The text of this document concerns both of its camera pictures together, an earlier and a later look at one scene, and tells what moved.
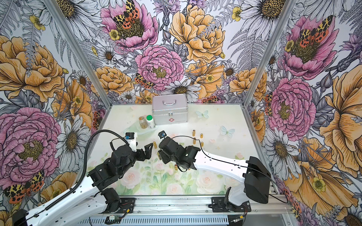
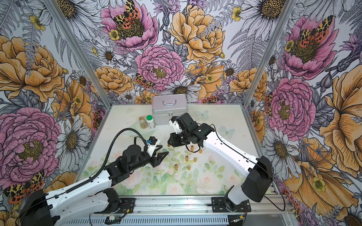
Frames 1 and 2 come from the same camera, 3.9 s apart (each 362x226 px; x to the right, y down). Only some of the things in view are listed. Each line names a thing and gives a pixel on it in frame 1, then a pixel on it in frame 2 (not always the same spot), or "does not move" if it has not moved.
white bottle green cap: (150, 121) does not move
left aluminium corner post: (79, 52) does not move
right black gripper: (163, 156) → (174, 142)
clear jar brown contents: (143, 122) does not move
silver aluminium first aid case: (170, 109) does not move
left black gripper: (147, 152) → (155, 161)
